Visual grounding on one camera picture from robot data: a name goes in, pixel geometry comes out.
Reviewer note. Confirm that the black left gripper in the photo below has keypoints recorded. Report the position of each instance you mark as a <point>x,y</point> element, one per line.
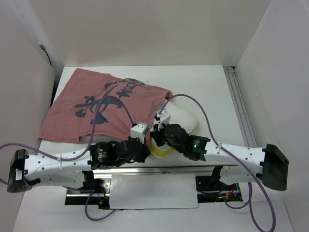
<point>144,154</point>

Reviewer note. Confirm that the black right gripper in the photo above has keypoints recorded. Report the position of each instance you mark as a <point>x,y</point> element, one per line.
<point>156,132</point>

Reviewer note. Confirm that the white pillow with yellow edge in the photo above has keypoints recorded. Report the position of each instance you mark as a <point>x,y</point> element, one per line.
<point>178,116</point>

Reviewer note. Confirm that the pink and red pillowcase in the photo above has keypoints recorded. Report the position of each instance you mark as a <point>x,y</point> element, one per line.
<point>100,102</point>

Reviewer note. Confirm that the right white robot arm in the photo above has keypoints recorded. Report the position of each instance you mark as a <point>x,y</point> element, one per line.
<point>267,165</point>

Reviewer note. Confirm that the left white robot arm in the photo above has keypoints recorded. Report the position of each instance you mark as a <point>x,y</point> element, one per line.
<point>72,169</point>

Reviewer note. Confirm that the white glossy cover plate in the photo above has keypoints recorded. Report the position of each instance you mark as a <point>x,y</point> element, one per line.
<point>155,191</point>

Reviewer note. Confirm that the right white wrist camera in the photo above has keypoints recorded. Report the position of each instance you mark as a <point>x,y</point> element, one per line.
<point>161,119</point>

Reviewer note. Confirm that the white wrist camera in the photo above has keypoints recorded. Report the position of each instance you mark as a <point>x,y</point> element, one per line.
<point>139,131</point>
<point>161,119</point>

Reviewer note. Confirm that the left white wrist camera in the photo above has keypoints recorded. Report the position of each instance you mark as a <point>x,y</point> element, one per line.
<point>139,131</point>

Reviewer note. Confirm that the aluminium mounting rail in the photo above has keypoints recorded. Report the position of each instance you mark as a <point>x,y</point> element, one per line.
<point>208,189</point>

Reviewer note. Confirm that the aluminium frame right side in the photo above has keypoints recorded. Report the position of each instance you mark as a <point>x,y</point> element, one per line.
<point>240,108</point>

